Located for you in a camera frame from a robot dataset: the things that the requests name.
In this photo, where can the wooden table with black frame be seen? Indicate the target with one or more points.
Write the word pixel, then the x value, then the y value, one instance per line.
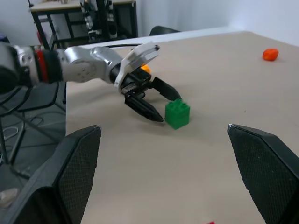
pixel 70 14

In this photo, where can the beige shoe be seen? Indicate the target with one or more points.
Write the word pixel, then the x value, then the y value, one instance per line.
pixel 8 197

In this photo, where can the orange building block cube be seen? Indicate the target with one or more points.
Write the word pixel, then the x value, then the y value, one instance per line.
pixel 146 68

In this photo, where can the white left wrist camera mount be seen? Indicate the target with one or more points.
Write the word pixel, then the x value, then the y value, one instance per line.
pixel 137 57

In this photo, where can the black and white robot stand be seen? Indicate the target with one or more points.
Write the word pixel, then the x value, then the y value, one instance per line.
pixel 98 18

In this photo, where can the green building block cube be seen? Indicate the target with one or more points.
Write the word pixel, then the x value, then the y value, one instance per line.
pixel 177 114

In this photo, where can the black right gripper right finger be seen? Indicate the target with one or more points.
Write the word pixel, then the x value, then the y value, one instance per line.
pixel 268 177

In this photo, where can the red-orange round object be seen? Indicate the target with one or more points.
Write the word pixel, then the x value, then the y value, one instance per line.
pixel 270 54

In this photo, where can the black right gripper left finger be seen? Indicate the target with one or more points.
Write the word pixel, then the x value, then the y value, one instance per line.
pixel 70 177

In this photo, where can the red building block cube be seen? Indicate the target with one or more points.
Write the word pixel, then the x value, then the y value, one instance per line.
pixel 208 222

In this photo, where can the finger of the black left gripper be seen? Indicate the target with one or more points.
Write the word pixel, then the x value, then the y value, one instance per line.
pixel 167 89
pixel 143 108

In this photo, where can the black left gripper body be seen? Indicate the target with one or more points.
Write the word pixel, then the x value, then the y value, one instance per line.
pixel 135 82

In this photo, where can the black metal frame chair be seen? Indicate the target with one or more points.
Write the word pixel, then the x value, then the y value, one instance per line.
pixel 39 98

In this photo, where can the black chair backrest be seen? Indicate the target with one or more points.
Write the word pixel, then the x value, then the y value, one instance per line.
pixel 163 30

